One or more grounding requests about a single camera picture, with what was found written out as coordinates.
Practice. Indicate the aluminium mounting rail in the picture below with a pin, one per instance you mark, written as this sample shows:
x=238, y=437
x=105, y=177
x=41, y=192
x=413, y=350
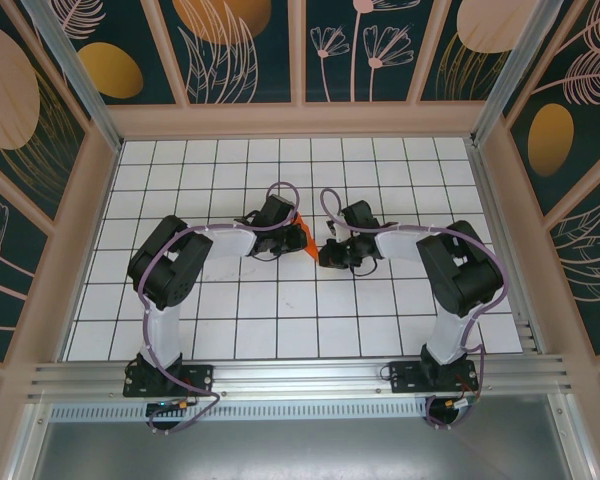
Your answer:
x=300, y=375

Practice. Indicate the aluminium frame post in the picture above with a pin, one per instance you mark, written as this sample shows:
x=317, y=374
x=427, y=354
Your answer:
x=75, y=70
x=515, y=70

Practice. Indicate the aluminium side rail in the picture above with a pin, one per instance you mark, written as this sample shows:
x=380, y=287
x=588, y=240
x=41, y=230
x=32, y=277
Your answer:
x=500, y=225

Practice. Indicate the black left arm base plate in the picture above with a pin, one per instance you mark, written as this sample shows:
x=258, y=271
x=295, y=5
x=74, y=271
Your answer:
x=200, y=380

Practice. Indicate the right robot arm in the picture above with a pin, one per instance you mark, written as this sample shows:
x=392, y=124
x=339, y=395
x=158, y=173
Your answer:
x=465, y=275

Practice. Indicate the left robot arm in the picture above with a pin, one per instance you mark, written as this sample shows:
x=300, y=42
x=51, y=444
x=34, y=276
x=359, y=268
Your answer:
x=170, y=265

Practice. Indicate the orange paper sheet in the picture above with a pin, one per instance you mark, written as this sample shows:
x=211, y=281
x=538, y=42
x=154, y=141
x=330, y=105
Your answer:
x=312, y=245

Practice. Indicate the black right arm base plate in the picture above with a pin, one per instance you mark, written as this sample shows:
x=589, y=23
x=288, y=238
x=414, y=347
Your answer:
x=405, y=377

